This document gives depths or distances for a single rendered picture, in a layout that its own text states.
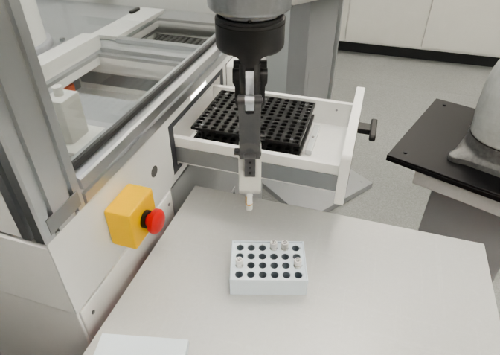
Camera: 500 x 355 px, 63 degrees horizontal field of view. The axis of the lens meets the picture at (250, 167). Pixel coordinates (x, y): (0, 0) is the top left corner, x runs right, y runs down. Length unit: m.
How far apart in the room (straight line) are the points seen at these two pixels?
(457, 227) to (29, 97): 0.95
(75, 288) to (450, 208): 0.83
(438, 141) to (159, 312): 0.76
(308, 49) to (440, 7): 2.06
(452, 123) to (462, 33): 2.59
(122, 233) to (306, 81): 1.31
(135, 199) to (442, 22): 3.30
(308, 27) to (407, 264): 1.16
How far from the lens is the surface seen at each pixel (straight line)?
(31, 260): 0.62
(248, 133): 0.46
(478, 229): 1.10
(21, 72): 0.49
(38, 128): 0.51
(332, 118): 0.96
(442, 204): 1.09
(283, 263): 0.69
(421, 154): 1.04
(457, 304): 0.76
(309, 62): 1.78
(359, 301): 0.71
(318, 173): 0.75
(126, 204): 0.64
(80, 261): 0.63
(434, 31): 3.73
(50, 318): 0.73
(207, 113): 0.88
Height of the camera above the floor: 1.32
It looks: 36 degrees down
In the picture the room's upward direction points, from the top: straight up
